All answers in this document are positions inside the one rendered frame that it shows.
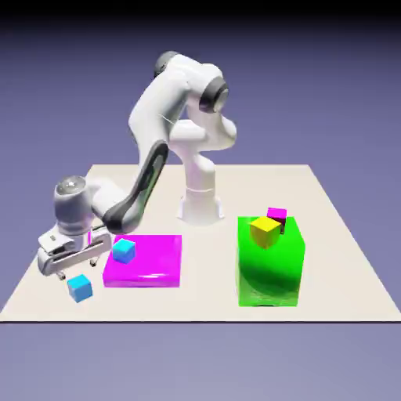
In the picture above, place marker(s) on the large magenta box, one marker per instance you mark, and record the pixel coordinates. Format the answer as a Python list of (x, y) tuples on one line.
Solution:
[(150, 260)]

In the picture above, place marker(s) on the small magenta cube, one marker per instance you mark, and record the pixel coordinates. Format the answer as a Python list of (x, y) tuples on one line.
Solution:
[(277, 214)]

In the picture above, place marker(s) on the small cyan cube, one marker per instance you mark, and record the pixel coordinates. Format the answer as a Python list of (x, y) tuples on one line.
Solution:
[(124, 250), (80, 288)]

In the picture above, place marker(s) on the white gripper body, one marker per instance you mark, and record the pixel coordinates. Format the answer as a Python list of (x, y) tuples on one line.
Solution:
[(75, 255)]

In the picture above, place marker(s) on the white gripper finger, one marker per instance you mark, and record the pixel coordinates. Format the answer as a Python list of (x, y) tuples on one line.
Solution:
[(61, 276), (93, 261)]

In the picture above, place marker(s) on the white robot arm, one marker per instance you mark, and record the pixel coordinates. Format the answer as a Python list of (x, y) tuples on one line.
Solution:
[(150, 125)]

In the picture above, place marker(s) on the small yellow cube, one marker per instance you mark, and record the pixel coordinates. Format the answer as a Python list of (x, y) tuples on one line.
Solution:
[(264, 233)]

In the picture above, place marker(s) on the large green box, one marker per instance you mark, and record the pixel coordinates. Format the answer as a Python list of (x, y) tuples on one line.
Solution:
[(269, 269)]

